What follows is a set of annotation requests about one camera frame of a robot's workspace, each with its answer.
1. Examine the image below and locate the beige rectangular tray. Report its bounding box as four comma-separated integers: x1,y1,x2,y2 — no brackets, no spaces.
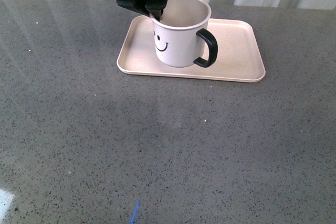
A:
117,16,266,82

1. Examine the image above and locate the white smiley mug black handle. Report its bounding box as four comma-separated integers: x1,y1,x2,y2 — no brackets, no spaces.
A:
150,0,218,68

